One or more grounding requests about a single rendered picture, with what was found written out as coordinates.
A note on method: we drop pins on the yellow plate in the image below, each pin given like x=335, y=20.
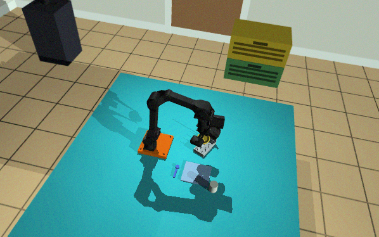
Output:
x=206, y=139

